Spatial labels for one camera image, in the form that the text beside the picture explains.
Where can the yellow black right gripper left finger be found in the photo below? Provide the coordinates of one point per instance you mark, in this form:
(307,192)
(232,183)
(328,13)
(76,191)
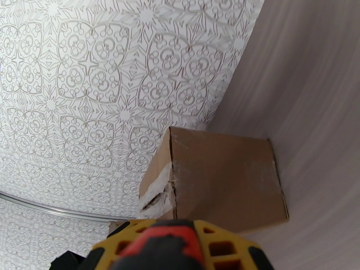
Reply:
(112,244)

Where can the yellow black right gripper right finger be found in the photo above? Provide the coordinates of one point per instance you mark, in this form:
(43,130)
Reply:
(225,249)

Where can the red and black utility knife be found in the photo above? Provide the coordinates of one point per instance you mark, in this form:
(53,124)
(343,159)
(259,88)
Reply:
(157,249)

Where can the cardboard box with torn tape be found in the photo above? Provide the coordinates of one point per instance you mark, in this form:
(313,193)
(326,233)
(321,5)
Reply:
(225,179)

